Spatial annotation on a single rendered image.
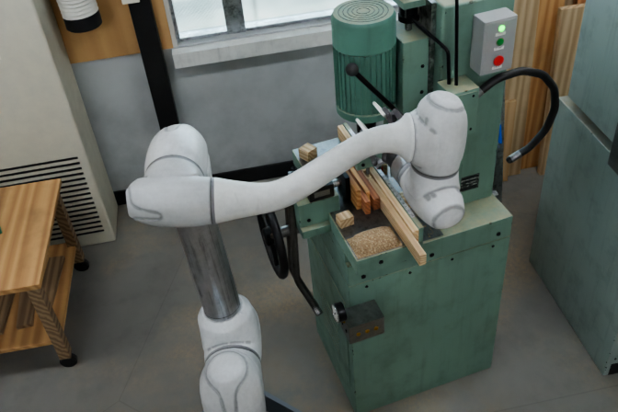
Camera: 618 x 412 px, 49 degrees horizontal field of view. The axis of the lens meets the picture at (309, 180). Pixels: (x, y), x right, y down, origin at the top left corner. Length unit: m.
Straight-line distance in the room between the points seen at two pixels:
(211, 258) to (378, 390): 1.11
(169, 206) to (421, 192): 0.52
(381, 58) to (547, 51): 1.72
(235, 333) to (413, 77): 0.86
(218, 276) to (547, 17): 2.18
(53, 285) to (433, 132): 2.16
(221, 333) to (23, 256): 1.19
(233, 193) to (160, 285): 1.89
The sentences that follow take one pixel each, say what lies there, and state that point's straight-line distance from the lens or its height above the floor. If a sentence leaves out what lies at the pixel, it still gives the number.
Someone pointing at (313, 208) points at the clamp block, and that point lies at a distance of 2.07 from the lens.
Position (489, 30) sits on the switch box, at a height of 1.45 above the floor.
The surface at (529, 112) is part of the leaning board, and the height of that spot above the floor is 0.35.
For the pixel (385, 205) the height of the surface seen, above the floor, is 0.94.
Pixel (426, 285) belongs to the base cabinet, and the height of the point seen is 0.60.
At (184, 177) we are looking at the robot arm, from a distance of 1.43.
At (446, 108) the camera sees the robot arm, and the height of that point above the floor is 1.56.
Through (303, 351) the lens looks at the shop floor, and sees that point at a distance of 2.88.
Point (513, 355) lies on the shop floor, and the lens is 2.91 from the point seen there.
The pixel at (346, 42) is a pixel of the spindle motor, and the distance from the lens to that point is 1.83.
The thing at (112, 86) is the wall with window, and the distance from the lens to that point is 3.39.
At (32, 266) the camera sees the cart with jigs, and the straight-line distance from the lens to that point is 2.78.
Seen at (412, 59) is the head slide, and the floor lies 1.36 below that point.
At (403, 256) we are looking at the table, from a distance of 2.01.
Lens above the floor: 2.28
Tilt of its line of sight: 38 degrees down
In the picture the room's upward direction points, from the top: 6 degrees counter-clockwise
